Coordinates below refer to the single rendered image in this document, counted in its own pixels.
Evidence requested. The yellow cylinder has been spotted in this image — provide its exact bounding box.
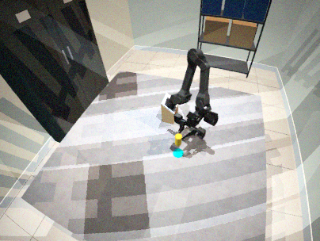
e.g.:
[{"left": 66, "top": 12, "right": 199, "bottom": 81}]
[{"left": 175, "top": 134, "right": 182, "bottom": 147}]

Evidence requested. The cyan circle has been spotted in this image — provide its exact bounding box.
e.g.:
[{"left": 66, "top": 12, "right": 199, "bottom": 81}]
[{"left": 173, "top": 149, "right": 184, "bottom": 158}]

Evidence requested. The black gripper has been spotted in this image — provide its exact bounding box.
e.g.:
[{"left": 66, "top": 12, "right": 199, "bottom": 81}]
[{"left": 174, "top": 113, "right": 206, "bottom": 139}]

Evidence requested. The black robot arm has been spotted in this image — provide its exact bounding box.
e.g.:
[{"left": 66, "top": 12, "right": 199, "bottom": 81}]
[{"left": 165, "top": 48, "right": 218, "bottom": 126}]

